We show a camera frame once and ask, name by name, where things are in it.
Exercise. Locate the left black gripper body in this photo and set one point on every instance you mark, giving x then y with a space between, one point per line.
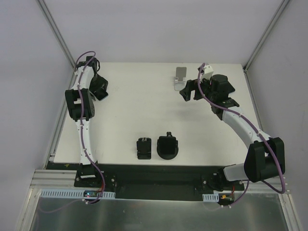
101 87

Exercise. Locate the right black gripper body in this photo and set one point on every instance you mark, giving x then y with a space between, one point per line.
197 89

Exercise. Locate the teal edged black phone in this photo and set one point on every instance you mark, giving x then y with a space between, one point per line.
100 94

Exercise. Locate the black round base phone stand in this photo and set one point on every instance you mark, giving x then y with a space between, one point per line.
167 146

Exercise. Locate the black folding phone stand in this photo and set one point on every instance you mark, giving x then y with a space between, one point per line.
144 148

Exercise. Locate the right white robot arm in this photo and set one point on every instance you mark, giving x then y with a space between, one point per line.
265 154

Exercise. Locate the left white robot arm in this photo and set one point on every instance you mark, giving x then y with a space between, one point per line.
88 87

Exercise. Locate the silver metal phone stand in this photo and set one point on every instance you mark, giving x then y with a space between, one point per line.
180 78

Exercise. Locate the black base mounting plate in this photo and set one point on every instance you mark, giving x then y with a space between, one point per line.
149 182

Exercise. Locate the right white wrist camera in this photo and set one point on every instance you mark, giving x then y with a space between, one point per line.
206 72

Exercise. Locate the left aluminium frame post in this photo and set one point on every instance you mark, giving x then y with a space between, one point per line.
56 31

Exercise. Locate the aluminium frame post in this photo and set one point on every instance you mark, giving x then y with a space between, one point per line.
56 31
269 28

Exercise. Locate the right aluminium frame post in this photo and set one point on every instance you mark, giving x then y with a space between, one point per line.
269 28

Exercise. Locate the right white cable duct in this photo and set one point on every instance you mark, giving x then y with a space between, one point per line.
214 197

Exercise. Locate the white cable duct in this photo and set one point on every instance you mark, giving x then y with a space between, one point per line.
69 194
214 197

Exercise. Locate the left white cable duct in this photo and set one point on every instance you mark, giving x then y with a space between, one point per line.
69 194

